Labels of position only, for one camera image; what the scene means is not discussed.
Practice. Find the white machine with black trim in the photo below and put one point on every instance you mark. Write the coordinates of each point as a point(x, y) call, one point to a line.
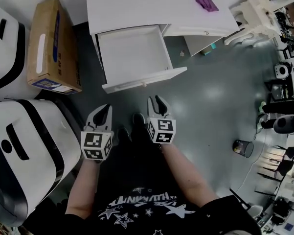
point(7, 53)
point(39, 131)

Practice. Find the purple object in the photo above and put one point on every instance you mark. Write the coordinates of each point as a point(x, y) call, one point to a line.
point(206, 2)

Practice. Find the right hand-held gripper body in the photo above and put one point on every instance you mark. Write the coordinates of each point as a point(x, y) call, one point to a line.
point(161, 131)

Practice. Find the black dome-shaped device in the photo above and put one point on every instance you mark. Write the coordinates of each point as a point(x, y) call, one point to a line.
point(285, 124)

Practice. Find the person's left black shoe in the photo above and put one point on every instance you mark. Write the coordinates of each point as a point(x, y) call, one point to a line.
point(122, 134)

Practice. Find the black mesh waste bin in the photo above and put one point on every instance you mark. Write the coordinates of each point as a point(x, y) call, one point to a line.
point(247, 149)

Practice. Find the person's black shoe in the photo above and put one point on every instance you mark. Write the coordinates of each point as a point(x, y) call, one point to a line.
point(122, 134)
point(138, 120)

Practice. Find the white round-faced device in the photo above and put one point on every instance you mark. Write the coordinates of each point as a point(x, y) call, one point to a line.
point(282, 70)

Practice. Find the person's left forearm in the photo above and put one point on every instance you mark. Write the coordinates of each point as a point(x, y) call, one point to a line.
point(84, 187)

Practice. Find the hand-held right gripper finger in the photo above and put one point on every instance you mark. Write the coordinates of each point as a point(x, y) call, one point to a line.
point(168, 110)
point(150, 110)

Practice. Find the white chair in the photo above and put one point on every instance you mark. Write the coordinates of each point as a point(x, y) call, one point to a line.
point(256, 11)
point(255, 209)

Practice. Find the person's black trousers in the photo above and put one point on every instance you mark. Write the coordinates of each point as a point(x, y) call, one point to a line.
point(137, 160)

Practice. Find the person's black star-print shirt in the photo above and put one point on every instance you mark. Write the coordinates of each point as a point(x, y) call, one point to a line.
point(142, 219)

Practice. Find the small crumpled scrap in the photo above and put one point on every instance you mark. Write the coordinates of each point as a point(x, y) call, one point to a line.
point(182, 54)

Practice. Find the small white drawer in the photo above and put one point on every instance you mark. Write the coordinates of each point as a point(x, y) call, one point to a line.
point(193, 30)

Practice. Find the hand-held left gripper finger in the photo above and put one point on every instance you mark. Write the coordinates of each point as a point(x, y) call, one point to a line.
point(109, 119)
point(91, 118)

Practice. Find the white shelf desk unit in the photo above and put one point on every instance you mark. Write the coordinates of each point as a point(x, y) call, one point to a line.
point(142, 6)

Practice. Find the brown cardboard box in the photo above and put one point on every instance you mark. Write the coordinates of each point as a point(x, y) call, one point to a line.
point(68, 57)

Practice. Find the person's right black shoe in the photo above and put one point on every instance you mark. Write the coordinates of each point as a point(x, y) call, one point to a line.
point(138, 120)

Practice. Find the person's right forearm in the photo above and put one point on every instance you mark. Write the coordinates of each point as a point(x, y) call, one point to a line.
point(183, 172)

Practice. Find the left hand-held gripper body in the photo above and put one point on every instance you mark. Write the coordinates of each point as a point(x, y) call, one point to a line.
point(95, 143)

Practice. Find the large white drawer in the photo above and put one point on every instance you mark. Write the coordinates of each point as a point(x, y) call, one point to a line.
point(132, 53)

